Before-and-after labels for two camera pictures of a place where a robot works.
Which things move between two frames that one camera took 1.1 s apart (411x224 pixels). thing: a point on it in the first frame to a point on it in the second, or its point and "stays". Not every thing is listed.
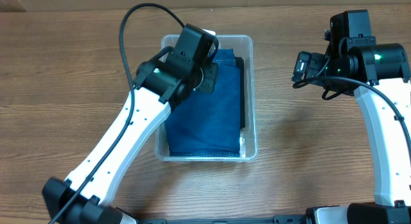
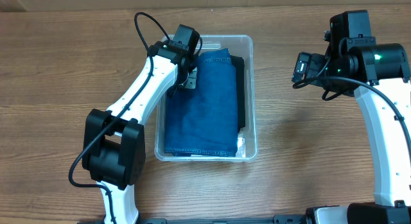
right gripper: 321,63 stays
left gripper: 209,77 to 181,81
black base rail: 283,219 stays
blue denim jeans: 209,124 stays
